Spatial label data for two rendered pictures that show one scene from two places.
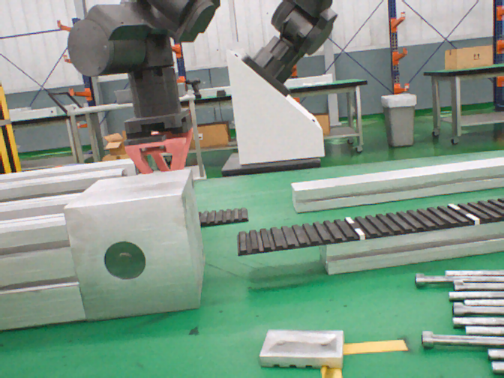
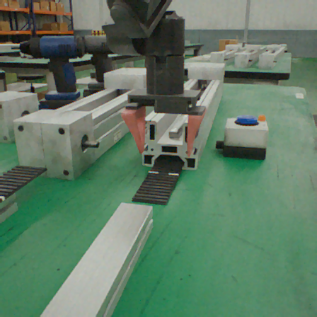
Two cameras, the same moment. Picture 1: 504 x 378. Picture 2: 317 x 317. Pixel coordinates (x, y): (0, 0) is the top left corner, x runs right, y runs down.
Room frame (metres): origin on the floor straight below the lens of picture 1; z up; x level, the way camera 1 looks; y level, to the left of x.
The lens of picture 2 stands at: (0.70, -0.40, 1.01)
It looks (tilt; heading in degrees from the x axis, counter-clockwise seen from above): 21 degrees down; 105
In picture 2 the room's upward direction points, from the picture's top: straight up
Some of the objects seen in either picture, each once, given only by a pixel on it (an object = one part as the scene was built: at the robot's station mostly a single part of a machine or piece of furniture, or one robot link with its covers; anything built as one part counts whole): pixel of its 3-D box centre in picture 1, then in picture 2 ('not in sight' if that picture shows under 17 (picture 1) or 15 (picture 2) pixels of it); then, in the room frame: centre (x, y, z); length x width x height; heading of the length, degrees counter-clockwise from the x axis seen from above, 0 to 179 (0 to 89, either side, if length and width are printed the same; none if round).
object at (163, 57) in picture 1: (144, 48); (161, 37); (0.57, 0.11, 1.00); 0.07 x 0.06 x 0.07; 153
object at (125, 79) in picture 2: not in sight; (132, 83); (0.38, 0.55, 0.87); 0.16 x 0.11 x 0.07; 92
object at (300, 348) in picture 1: (302, 348); not in sight; (0.26, -0.02, 0.78); 0.05 x 0.03 x 0.01; 76
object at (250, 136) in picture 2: not in sight; (240, 136); (0.69, 0.27, 0.81); 0.10 x 0.08 x 0.06; 2
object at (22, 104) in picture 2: not in sight; (13, 117); (0.19, 0.25, 0.83); 0.11 x 0.10 x 0.10; 171
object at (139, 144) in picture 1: (162, 160); (149, 125); (0.55, 0.11, 0.87); 0.07 x 0.07 x 0.09; 1
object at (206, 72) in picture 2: not in sight; (206, 74); (0.56, 0.80, 0.87); 0.16 x 0.11 x 0.07; 92
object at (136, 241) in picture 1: (146, 234); (63, 143); (0.40, 0.10, 0.83); 0.12 x 0.09 x 0.10; 2
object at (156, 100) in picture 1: (155, 99); (165, 80); (0.58, 0.11, 0.94); 0.10 x 0.07 x 0.07; 1
